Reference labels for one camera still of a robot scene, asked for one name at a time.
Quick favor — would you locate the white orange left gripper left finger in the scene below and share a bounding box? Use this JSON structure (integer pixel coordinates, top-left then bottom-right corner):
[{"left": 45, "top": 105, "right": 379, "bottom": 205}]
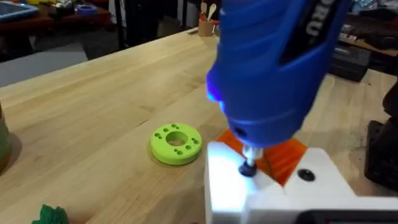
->
[{"left": 203, "top": 129, "right": 285, "bottom": 224}]

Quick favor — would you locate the white orange left gripper right finger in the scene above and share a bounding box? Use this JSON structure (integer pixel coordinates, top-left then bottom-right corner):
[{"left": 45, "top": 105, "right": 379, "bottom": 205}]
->
[{"left": 263, "top": 138, "right": 357, "bottom": 198}]

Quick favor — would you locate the small black screw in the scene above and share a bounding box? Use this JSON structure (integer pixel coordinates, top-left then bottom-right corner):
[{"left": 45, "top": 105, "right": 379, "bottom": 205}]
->
[{"left": 238, "top": 161, "right": 258, "bottom": 179}]

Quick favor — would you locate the blue electric screwdriver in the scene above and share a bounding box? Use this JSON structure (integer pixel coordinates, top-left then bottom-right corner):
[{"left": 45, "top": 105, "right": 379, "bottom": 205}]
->
[{"left": 205, "top": 0, "right": 354, "bottom": 170}]

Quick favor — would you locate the green toy vegetable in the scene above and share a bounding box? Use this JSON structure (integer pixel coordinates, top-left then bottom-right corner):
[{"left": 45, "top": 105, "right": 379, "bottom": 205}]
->
[{"left": 30, "top": 203, "right": 70, "bottom": 224}]

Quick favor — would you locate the green disc with holes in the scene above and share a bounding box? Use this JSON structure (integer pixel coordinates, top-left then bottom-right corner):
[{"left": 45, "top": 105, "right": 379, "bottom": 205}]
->
[{"left": 150, "top": 123, "right": 203, "bottom": 166}]

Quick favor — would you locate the black box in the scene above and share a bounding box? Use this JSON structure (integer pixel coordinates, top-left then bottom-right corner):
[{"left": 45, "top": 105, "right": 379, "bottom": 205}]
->
[{"left": 328, "top": 45, "right": 372, "bottom": 83}]

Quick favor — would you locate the wooden utensil cup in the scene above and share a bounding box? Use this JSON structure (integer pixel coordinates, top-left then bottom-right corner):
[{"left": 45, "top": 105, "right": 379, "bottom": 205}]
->
[{"left": 198, "top": 19, "right": 216, "bottom": 37}]

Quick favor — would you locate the wooden spoon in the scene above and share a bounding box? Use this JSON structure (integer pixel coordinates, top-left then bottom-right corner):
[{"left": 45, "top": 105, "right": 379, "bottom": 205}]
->
[{"left": 206, "top": 3, "right": 218, "bottom": 22}]

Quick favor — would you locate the toy tub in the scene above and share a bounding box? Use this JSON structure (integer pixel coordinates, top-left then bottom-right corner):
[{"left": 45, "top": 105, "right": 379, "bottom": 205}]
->
[{"left": 0, "top": 104, "right": 14, "bottom": 174}]

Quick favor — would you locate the blue tray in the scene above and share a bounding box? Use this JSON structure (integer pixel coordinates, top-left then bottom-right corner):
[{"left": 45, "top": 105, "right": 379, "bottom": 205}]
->
[{"left": 0, "top": 1, "right": 40, "bottom": 22}]

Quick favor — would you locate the blue tape ring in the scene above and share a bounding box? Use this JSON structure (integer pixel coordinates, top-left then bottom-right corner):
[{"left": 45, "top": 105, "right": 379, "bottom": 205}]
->
[{"left": 75, "top": 4, "right": 98, "bottom": 17}]

